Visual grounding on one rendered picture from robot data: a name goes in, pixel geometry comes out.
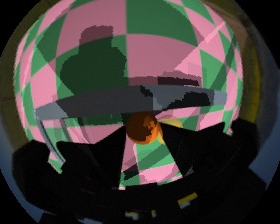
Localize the dark orange ball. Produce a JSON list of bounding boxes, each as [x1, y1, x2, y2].
[[125, 112, 159, 144]]

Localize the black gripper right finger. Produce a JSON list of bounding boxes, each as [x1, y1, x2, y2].
[[160, 121, 225, 177]]

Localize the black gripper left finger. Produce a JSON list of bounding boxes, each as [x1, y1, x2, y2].
[[56, 125, 127, 189]]

